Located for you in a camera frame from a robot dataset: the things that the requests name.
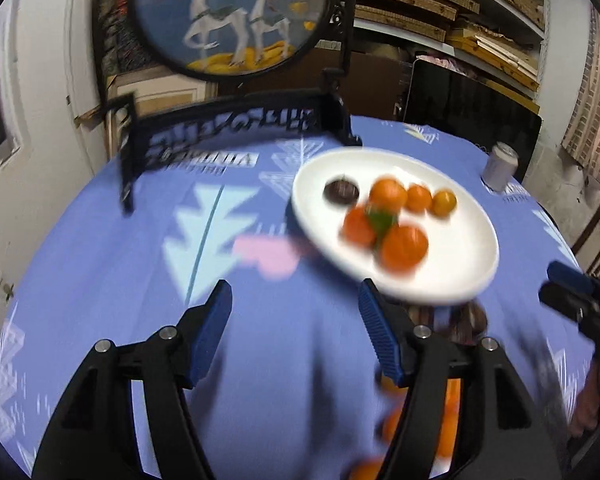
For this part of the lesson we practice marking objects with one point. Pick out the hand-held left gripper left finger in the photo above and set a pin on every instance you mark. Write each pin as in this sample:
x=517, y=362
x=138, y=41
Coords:
x=212, y=330

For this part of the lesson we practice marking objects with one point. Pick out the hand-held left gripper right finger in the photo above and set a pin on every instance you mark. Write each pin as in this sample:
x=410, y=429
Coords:
x=380, y=335

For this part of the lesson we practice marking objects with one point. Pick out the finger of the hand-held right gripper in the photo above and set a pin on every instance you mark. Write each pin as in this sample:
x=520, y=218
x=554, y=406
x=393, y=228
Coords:
x=565, y=302
x=567, y=275

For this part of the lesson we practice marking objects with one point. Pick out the dark brown wrinkled fruit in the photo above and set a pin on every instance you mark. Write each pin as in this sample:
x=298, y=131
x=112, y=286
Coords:
x=425, y=316

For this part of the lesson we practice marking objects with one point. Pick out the orange tangerine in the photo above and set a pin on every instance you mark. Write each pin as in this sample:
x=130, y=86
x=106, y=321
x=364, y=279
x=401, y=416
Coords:
x=392, y=422
x=365, y=471
x=404, y=247
x=387, y=194
x=358, y=227
x=418, y=197

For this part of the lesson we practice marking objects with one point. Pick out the dark purple passion fruit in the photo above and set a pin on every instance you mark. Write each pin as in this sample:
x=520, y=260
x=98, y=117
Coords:
x=472, y=322

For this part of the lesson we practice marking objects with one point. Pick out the white round plate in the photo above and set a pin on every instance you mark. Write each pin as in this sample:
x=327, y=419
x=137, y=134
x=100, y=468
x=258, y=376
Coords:
x=455, y=270

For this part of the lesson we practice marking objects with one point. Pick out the yellow-orange tangerine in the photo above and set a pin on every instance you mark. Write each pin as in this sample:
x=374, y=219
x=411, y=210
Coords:
x=450, y=412

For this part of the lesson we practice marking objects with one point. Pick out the wooden chair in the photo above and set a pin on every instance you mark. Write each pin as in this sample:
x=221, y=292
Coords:
x=597, y=240

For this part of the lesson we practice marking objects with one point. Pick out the green leaf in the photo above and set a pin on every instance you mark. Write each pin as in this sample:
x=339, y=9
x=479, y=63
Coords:
x=382, y=220

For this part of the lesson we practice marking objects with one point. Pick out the silver drink can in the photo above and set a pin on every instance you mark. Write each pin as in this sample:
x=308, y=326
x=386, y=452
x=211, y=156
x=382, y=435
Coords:
x=500, y=167

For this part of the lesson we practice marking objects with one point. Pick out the small yellow kumquat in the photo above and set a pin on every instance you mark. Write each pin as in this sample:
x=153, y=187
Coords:
x=444, y=202

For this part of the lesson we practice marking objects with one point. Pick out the black flat panel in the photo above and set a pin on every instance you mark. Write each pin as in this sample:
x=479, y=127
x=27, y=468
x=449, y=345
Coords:
x=470, y=110

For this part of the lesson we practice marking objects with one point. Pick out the brown cardboard box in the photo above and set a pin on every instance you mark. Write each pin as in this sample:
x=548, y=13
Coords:
x=375, y=90

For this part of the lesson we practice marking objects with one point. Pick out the pink cloth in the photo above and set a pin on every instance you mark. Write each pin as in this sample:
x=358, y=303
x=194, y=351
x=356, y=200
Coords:
x=442, y=62

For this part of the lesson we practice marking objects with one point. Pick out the stack of woven boxes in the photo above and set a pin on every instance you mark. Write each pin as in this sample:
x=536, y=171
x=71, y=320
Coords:
x=405, y=10

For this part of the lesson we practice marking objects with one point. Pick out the round deer embroidery table screen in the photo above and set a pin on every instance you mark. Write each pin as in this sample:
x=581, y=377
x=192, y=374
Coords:
x=220, y=10

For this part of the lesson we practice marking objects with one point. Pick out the white wall shelf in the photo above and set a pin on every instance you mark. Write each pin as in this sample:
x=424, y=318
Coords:
x=375, y=25

